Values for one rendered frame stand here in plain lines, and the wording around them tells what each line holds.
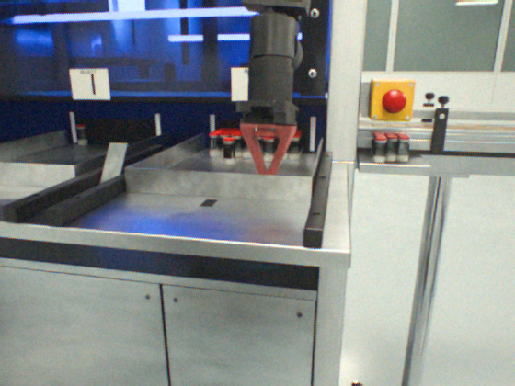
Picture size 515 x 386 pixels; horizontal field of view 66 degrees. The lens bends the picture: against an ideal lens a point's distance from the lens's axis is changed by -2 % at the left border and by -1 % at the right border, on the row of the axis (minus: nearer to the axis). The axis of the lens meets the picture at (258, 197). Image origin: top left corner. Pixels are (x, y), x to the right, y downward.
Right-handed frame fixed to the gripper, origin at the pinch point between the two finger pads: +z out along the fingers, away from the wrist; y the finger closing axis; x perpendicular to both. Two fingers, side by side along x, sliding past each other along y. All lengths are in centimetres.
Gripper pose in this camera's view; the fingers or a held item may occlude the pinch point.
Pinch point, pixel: (267, 175)
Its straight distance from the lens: 53.3
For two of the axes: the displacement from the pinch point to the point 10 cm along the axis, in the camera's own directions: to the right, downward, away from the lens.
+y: 2.0, -1.4, 9.7
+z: -0.3, 9.9, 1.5
